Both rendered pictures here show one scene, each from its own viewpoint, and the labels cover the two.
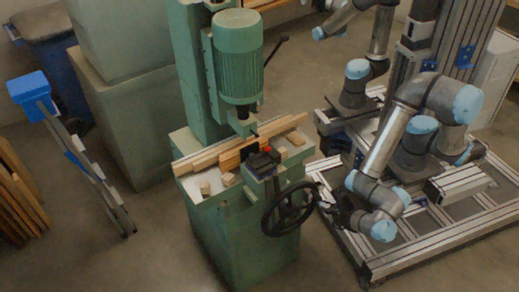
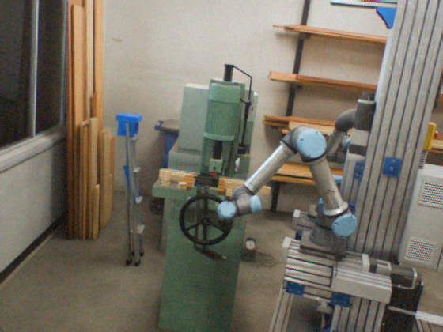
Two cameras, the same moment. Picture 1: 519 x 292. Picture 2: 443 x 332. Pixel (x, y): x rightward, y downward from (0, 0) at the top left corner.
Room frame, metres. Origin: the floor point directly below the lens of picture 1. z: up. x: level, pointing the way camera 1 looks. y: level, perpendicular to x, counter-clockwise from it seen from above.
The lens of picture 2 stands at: (-0.83, -1.36, 1.64)
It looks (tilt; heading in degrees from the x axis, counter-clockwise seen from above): 14 degrees down; 33
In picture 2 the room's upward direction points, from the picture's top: 7 degrees clockwise
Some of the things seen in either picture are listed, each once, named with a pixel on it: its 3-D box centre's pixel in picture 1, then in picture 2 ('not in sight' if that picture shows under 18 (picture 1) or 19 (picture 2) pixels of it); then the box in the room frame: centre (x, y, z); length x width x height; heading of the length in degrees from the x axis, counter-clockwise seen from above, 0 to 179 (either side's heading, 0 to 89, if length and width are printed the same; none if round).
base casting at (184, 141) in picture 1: (233, 154); (211, 202); (1.35, 0.11, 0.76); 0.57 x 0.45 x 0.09; 32
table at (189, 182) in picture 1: (252, 169); (205, 195); (1.14, 0.02, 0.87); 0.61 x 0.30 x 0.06; 122
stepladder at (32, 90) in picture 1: (82, 167); (130, 190); (1.49, 0.97, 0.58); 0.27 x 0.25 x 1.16; 125
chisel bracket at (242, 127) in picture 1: (242, 122); (216, 164); (1.27, 0.06, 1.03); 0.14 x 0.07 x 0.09; 32
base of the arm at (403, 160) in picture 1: (412, 152); (325, 232); (1.20, -0.69, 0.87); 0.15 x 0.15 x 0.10
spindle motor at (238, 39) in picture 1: (239, 57); (222, 111); (1.25, 0.05, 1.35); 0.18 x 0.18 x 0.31
